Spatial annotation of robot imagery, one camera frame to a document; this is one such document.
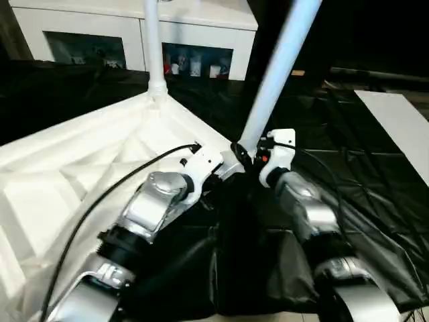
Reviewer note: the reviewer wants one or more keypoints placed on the white plastic table top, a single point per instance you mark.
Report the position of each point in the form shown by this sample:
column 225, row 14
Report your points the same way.
column 67, row 174

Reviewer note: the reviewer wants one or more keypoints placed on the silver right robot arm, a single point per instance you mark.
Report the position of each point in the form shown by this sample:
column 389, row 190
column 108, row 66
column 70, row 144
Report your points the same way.
column 315, row 228

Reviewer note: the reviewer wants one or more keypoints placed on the black mat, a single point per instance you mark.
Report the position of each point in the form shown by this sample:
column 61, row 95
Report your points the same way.
column 362, row 215

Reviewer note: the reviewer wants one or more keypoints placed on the black cabinet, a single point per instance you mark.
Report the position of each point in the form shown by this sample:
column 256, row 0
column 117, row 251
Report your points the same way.
column 362, row 30

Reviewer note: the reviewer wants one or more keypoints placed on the white sideboard with glass doors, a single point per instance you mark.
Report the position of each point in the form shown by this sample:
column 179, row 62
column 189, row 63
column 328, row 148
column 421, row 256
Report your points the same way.
column 134, row 30

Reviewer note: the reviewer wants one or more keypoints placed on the grey curtain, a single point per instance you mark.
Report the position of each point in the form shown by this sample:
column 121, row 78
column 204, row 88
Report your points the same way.
column 10, row 27

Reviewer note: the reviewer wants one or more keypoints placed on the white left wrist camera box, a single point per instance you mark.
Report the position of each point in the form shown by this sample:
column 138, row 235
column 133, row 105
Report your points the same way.
column 204, row 164

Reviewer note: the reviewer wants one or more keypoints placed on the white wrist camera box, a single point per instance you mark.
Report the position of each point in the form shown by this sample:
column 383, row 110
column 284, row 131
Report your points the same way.
column 280, row 154
column 204, row 164

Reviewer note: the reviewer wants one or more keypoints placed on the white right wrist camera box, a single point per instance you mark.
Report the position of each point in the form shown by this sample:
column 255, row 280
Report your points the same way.
column 280, row 154

